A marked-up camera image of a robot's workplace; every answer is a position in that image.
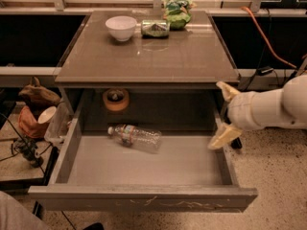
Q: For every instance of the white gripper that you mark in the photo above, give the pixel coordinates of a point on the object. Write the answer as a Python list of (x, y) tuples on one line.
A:
[(242, 109)]

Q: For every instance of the clear plastic water bottle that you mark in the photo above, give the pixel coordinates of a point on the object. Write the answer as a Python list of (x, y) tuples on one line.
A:
[(134, 137)]

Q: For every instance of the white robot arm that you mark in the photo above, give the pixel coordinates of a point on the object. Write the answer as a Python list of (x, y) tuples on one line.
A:
[(285, 107)]

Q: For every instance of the grey cabinet with glossy top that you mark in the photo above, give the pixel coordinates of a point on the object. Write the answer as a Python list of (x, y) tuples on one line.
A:
[(170, 80)]

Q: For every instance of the open grey top drawer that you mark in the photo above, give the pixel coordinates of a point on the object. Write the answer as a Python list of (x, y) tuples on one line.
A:
[(95, 173)]

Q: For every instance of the black power adapter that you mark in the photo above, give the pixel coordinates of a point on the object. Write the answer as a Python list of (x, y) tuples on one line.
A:
[(263, 71)]

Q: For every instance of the green chip bag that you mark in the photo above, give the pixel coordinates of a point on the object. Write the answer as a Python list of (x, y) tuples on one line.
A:
[(177, 13)]

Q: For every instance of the brown tape roll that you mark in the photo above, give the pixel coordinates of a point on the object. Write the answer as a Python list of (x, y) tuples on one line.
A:
[(116, 99)]

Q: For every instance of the green soda can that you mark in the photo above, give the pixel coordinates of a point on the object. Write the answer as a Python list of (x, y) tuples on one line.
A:
[(155, 28)]

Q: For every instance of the white ceramic bowl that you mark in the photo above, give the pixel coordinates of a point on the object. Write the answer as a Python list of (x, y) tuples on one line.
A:
[(121, 27)]

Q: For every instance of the clear plastic container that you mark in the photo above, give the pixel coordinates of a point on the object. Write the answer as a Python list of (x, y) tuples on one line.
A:
[(58, 127)]

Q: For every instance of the brown cloth bag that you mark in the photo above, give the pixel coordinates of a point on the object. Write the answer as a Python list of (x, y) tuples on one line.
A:
[(36, 95)]

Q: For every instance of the black clamp tool on floor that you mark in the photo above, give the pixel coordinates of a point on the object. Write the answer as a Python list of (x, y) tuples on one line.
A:
[(27, 147)]

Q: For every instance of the grey trouser leg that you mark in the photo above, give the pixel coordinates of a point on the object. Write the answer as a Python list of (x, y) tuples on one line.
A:
[(14, 216)]

